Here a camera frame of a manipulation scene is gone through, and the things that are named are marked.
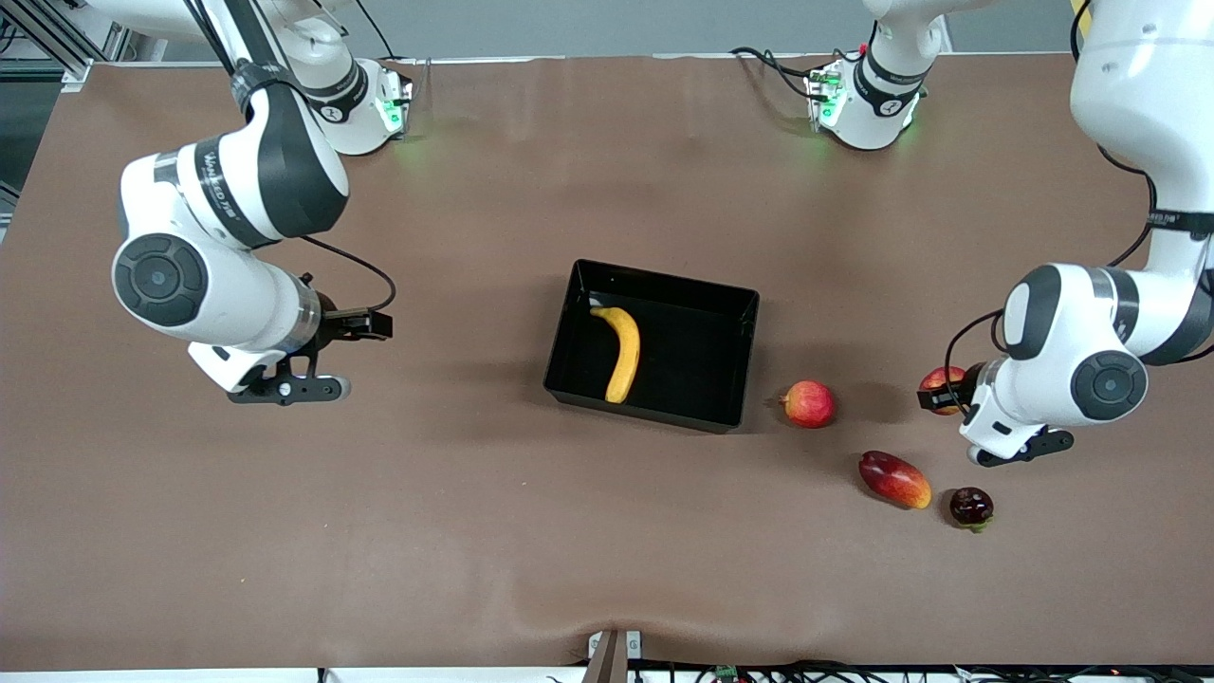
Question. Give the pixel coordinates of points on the metal stand bracket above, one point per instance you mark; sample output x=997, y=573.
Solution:
x=612, y=659

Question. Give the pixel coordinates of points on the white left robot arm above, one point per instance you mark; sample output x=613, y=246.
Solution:
x=1138, y=95

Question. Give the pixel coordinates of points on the dark purple mangosteen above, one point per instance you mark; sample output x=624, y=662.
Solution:
x=971, y=506

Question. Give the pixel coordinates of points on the red apple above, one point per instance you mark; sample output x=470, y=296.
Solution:
x=948, y=379

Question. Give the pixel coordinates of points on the aluminium frame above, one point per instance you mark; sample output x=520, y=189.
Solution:
x=47, y=28

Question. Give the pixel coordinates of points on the green connector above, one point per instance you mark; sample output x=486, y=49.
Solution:
x=727, y=673

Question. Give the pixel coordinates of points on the red yellow mango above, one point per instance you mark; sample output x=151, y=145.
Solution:
x=894, y=479

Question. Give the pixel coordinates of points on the yellow banana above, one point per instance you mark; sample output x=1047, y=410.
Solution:
x=626, y=360

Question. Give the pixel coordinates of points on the black plastic bin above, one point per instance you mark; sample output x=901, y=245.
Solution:
x=692, y=360

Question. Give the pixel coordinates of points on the brown table mat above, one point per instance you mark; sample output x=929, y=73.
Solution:
x=285, y=531

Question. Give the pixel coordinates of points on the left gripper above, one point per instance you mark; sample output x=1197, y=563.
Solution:
x=968, y=383

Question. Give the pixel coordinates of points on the red pomegranate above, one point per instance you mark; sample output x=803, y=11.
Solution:
x=809, y=405

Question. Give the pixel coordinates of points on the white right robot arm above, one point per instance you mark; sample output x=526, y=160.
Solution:
x=228, y=304

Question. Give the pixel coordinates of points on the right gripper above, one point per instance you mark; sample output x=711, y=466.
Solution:
x=334, y=325

